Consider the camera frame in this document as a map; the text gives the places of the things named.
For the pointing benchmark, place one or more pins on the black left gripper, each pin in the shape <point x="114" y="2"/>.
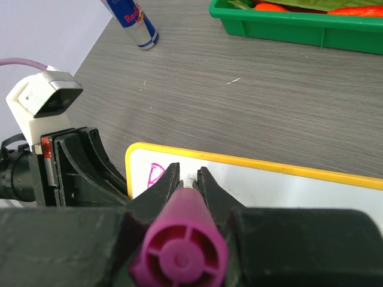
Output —
<point x="77" y="245"/>

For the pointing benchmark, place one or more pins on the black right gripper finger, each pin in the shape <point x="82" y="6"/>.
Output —
<point x="294" y="247"/>

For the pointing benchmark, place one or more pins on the yellow framed whiteboard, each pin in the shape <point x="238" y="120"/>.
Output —
<point x="256" y="182"/>

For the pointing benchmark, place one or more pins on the pink capped marker pen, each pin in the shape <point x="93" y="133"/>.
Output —
<point x="183" y="246"/>

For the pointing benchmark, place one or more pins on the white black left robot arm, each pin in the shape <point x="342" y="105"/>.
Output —
<point x="15" y="173"/>

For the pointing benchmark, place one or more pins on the red bull drink can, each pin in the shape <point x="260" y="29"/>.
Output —
<point x="134" y="21"/>

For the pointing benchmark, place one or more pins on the green plastic vegetable tray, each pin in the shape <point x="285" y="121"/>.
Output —
<point x="360" y="34"/>

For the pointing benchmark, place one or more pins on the orange carrot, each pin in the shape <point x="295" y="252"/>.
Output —
<point x="265" y="6"/>

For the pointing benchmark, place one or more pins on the red chili pepper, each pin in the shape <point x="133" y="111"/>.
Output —
<point x="361" y="11"/>

